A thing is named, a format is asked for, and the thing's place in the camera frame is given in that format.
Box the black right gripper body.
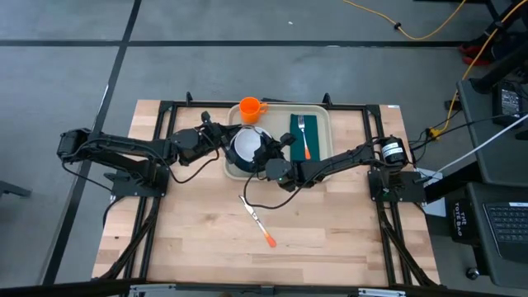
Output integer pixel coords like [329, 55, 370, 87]
[253, 131, 298, 193]

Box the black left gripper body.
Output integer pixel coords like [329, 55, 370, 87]
[171, 111, 234, 166]

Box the dark blue plate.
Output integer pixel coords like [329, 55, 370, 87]
[228, 125, 285, 174]

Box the white bowl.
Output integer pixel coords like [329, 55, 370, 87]
[233, 126, 271, 163]

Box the orange plastic mug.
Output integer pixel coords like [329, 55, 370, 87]
[238, 97, 269, 125]

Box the fork with orange handle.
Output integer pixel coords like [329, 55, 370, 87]
[297, 115, 312, 161]

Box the dark green cloth napkin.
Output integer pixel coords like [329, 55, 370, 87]
[289, 113, 321, 163]

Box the knife with orange handle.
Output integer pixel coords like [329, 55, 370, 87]
[238, 195, 277, 248]

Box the beige plastic tray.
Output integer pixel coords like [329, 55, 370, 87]
[224, 103, 335, 182]

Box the white paper sheet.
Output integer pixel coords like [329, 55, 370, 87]
[418, 167, 449, 219]

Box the black floor stand foot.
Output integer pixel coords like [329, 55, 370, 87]
[0, 179, 33, 200]

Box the black tote bag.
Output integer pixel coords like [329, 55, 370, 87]
[447, 196, 483, 244]

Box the black front crossbar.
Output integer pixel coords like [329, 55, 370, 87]
[0, 279, 528, 297]

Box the grey desk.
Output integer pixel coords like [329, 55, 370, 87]
[465, 181, 528, 290]
[455, 78, 528, 186]

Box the person's foot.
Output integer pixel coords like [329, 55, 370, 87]
[458, 42, 496, 55]
[464, 56, 493, 67]

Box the black laptop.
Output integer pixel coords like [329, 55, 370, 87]
[482, 200, 528, 265]

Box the black power adapter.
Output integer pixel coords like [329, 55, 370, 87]
[492, 81, 526, 129]

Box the black stand leg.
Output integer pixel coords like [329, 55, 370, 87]
[469, 39, 528, 95]

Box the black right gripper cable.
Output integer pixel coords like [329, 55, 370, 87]
[242, 171, 314, 210]

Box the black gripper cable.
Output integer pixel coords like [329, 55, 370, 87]
[167, 135, 220, 185]
[242, 171, 314, 210]

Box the black aluminium table frame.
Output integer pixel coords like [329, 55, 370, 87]
[92, 91, 441, 288]

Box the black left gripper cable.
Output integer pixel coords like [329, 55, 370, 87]
[167, 135, 220, 185]

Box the silver metal bracket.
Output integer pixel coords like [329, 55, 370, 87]
[357, 287, 408, 297]
[128, 283, 177, 297]

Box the yellow extension cable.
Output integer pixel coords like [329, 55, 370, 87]
[428, 0, 528, 137]
[341, 0, 469, 41]

